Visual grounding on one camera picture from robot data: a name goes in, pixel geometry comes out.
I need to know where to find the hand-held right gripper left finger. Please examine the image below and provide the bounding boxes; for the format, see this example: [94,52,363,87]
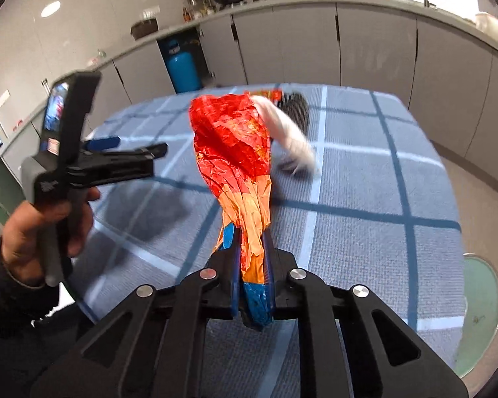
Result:
[31,223,243,398]

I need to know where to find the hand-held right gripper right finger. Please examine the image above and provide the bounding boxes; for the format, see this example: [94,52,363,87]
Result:
[262,230,469,398]

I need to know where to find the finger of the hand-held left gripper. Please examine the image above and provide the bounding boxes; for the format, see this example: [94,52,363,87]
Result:
[68,143,169,183]
[82,135,121,153]

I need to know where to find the red orange blue snack packet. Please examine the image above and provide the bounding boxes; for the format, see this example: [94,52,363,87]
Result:
[189,91,275,332]

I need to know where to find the green round bin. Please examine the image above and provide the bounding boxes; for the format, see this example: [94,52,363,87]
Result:
[454,252,498,378]

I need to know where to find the person's left forearm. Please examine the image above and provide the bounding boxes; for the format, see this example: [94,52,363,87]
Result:
[0,238,100,398]

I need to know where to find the person's left hand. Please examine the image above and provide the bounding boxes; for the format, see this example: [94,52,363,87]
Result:
[1,186,102,288]

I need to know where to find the dark green door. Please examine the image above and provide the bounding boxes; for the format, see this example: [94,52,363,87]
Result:
[0,133,26,227]

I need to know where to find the blue gas cylinder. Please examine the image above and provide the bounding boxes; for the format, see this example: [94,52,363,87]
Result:
[165,38,203,93]

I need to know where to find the dark cooking pot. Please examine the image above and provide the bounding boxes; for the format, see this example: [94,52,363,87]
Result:
[130,19,159,41]

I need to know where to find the blue checked tablecloth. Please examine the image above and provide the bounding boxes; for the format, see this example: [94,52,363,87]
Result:
[52,83,467,398]

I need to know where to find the pale crumpled plastic bag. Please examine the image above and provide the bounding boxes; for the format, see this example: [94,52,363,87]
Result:
[251,95,318,175]

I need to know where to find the black spiky mesh item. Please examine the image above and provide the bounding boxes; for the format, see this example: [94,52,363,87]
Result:
[283,91,311,133]

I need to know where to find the grey kitchen cabinets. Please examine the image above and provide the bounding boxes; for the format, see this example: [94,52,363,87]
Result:
[0,0,498,166]

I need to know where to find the white basin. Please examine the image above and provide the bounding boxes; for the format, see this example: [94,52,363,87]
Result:
[474,10,498,32]

